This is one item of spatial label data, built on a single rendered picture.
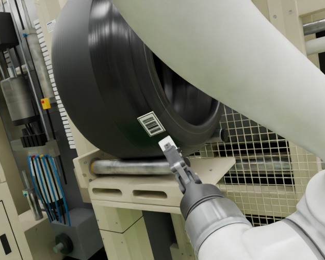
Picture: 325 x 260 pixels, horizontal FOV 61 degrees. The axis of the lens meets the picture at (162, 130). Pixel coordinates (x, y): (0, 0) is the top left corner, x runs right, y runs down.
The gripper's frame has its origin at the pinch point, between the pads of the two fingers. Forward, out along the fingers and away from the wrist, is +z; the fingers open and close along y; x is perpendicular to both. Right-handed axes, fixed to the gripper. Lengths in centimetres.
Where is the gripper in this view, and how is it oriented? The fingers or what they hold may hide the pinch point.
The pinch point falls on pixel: (169, 148)
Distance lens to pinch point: 60.9
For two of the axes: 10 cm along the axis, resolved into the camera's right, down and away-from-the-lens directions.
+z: -2.9, -4.7, 8.4
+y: 4.6, 7.0, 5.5
